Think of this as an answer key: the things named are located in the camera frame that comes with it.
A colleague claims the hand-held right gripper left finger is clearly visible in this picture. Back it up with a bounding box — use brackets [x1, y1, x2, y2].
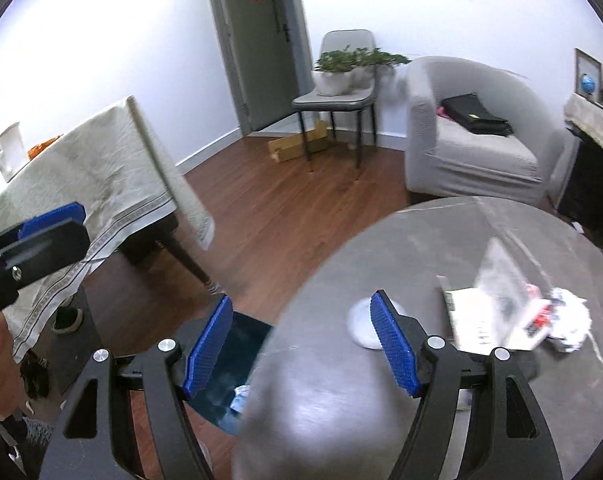
[40, 294, 235, 480]

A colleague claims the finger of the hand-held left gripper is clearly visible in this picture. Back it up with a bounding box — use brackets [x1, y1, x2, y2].
[0, 202, 86, 261]
[2, 222, 91, 291]

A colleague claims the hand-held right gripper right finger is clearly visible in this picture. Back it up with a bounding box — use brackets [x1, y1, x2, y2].
[370, 290, 565, 480]

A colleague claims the teal trash bin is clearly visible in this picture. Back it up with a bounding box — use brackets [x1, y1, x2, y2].
[176, 310, 275, 436]

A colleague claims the white dome lid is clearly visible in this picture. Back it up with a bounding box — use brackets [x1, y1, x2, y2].
[347, 296, 407, 350]

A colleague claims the white tissue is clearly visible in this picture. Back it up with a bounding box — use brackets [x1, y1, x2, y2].
[230, 385, 252, 413]

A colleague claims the white barcode box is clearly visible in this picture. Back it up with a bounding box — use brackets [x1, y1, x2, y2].
[436, 275, 512, 353]

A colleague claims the clear plastic packaging sheet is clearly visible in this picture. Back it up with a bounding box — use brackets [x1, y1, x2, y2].
[474, 237, 532, 346]

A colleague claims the red white carton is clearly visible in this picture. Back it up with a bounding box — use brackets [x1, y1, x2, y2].
[504, 285, 557, 351]

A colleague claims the printed paper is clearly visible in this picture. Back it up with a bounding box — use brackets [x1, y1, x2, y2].
[546, 287, 593, 353]

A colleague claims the dark shoe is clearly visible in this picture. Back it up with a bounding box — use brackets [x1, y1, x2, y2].
[52, 305, 84, 335]

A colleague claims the table with beige cloth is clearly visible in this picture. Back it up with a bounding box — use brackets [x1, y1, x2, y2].
[0, 95, 215, 361]

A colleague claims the orange packet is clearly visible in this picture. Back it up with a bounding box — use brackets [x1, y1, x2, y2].
[28, 134, 63, 160]

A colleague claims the white pitcher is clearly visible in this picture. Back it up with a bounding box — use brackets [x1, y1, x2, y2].
[0, 121, 22, 181]

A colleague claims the round grey table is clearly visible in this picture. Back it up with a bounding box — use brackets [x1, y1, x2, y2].
[232, 196, 603, 480]

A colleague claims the dark wooden table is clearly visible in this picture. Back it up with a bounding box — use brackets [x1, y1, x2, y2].
[116, 210, 227, 306]

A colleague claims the grey armchair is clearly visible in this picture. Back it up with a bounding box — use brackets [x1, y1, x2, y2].
[405, 56, 565, 206]

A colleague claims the cardboard box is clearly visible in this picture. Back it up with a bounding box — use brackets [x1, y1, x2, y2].
[268, 120, 335, 163]

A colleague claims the black bag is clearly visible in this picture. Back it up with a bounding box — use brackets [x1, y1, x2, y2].
[440, 92, 512, 137]

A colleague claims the grey door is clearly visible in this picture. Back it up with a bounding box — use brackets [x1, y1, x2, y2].
[204, 0, 312, 136]

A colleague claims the potted green plant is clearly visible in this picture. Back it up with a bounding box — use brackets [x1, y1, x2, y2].
[351, 47, 412, 86]
[314, 47, 359, 96]

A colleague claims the beige fringed tablecloth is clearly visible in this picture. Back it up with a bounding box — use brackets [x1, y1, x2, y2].
[564, 92, 603, 171]

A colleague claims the grey chair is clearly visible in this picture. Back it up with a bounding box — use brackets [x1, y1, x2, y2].
[292, 30, 377, 178]

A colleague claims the picture frame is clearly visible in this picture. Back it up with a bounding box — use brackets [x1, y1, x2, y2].
[574, 48, 603, 101]

